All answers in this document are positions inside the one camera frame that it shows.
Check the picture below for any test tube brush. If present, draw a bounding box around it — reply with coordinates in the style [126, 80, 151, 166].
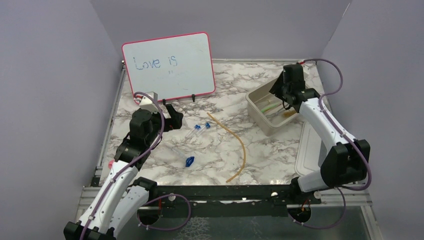
[283, 110, 297, 118]

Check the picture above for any green handled tool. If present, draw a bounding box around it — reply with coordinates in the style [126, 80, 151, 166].
[260, 103, 281, 113]

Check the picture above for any yellow rubber tubing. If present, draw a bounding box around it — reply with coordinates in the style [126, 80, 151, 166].
[206, 111, 248, 184]

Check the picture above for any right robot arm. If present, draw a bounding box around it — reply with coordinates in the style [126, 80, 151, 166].
[269, 63, 372, 204]

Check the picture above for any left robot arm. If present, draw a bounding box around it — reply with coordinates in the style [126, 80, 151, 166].
[63, 104, 184, 240]

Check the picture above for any blue capped test tube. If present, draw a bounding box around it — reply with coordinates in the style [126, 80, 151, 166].
[185, 124, 202, 139]
[195, 122, 211, 137]

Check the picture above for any beige plastic bin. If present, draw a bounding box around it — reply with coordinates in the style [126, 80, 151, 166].
[245, 78, 303, 137]

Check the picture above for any pink framed whiteboard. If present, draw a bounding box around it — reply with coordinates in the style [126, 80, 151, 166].
[121, 32, 217, 101]

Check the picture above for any white bin lid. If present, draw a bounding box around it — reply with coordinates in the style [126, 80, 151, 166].
[294, 122, 327, 176]

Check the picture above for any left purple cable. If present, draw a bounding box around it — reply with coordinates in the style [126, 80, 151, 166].
[78, 91, 166, 240]

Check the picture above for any purple cable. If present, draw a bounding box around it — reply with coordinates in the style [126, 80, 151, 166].
[78, 91, 166, 240]
[298, 58, 373, 192]

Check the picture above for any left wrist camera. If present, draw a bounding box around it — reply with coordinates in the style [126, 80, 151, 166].
[133, 92, 159, 113]

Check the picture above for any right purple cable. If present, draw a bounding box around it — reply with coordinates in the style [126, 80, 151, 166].
[298, 58, 373, 192]

